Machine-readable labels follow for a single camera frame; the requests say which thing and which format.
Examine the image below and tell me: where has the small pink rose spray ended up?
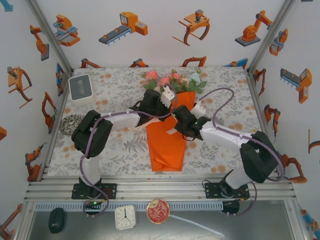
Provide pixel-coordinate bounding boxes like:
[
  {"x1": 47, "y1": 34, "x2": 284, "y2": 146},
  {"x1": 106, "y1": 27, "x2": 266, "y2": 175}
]
[{"x1": 158, "y1": 68, "x2": 192, "y2": 94}]

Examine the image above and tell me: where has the aluminium side rail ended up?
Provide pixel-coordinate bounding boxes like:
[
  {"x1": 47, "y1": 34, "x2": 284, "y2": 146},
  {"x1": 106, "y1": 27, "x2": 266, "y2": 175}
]
[
  {"x1": 37, "y1": 69, "x2": 74, "y2": 181},
  {"x1": 246, "y1": 71, "x2": 279, "y2": 157}
]

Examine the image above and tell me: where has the floral printed tablecloth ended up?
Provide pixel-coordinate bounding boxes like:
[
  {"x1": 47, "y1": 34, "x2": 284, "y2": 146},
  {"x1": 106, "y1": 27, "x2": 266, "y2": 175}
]
[{"x1": 47, "y1": 66, "x2": 273, "y2": 177}]

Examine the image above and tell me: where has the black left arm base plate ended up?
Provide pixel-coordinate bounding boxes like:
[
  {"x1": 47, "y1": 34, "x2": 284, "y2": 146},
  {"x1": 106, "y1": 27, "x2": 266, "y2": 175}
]
[{"x1": 71, "y1": 183, "x2": 118, "y2": 200}]

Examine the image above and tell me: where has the white tissue box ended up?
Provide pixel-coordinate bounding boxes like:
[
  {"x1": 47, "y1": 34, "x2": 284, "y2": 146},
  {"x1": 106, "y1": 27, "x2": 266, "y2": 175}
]
[{"x1": 67, "y1": 74, "x2": 96, "y2": 102}]

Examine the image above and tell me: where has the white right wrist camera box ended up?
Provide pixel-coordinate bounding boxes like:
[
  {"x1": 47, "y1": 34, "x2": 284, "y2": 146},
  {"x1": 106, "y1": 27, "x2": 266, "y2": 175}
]
[{"x1": 191, "y1": 99, "x2": 207, "y2": 118}]

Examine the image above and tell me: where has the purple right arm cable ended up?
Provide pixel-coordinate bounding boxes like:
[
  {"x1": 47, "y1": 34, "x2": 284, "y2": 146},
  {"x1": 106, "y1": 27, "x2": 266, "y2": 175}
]
[{"x1": 194, "y1": 86, "x2": 286, "y2": 217}]

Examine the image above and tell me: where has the red round tin lid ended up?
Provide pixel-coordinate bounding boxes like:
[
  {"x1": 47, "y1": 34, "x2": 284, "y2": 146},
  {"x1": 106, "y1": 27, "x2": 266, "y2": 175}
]
[{"x1": 146, "y1": 198, "x2": 171, "y2": 225}]

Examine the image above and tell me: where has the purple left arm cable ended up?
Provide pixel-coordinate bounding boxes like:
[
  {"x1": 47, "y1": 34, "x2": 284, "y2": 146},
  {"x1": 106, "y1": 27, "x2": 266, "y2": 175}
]
[{"x1": 79, "y1": 83, "x2": 180, "y2": 219}]

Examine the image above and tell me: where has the black connector box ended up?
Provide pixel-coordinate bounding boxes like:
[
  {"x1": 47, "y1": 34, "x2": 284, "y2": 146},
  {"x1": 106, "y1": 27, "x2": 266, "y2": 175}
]
[
  {"x1": 83, "y1": 199, "x2": 103, "y2": 211},
  {"x1": 221, "y1": 200, "x2": 241, "y2": 215}
]

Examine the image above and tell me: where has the aluminium rail bed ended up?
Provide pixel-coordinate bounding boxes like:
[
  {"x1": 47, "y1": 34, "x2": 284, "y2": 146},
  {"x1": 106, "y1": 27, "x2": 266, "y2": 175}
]
[{"x1": 23, "y1": 174, "x2": 297, "y2": 202}]

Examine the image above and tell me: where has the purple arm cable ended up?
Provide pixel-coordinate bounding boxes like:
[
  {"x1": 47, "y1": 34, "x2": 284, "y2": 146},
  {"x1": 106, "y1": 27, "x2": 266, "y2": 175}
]
[
  {"x1": 79, "y1": 83, "x2": 180, "y2": 219},
  {"x1": 194, "y1": 86, "x2": 286, "y2": 217}
]

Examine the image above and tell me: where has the large pink rose spray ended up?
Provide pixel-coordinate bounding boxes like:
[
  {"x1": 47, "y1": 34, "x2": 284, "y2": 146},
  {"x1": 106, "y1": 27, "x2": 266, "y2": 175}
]
[{"x1": 141, "y1": 70, "x2": 161, "y2": 91}]

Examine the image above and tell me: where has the white square clock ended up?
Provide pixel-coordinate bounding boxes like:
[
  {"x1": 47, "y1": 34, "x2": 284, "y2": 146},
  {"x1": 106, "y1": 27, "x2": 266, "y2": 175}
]
[{"x1": 114, "y1": 204, "x2": 138, "y2": 231}]

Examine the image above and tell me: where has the white slotted cable duct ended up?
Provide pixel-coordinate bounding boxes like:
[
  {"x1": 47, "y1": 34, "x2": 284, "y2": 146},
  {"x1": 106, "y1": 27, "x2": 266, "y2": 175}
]
[{"x1": 33, "y1": 202, "x2": 224, "y2": 212}]

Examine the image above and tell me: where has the black computer mouse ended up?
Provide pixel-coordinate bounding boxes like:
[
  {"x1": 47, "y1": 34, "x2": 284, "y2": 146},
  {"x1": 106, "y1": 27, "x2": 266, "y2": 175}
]
[{"x1": 48, "y1": 207, "x2": 66, "y2": 235}]

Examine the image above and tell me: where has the orange wrapping paper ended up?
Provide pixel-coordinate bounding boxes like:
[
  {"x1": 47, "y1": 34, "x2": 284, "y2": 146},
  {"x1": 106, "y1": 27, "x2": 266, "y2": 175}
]
[{"x1": 145, "y1": 91, "x2": 197, "y2": 173}]

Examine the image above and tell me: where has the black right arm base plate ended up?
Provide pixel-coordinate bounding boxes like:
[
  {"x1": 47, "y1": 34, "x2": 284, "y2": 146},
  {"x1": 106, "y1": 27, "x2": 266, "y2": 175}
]
[{"x1": 204, "y1": 181, "x2": 251, "y2": 200}]

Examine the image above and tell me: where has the mint green flower stem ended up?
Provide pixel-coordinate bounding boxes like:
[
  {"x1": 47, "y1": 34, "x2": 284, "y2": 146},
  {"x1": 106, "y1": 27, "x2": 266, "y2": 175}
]
[{"x1": 186, "y1": 68, "x2": 209, "y2": 95}]

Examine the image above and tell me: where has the aluminium frame post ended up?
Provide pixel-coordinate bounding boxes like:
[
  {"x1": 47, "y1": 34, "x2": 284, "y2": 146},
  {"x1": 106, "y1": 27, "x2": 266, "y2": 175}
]
[
  {"x1": 246, "y1": 0, "x2": 298, "y2": 74},
  {"x1": 24, "y1": 0, "x2": 74, "y2": 74}
]

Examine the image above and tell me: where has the patterned glass bowl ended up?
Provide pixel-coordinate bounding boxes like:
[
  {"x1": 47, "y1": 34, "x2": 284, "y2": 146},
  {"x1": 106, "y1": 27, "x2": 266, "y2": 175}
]
[{"x1": 59, "y1": 114, "x2": 83, "y2": 136}]

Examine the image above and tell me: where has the white plastic strip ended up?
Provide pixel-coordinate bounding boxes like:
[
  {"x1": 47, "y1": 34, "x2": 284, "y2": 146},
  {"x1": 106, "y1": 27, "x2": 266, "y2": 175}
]
[{"x1": 169, "y1": 214, "x2": 225, "y2": 238}]

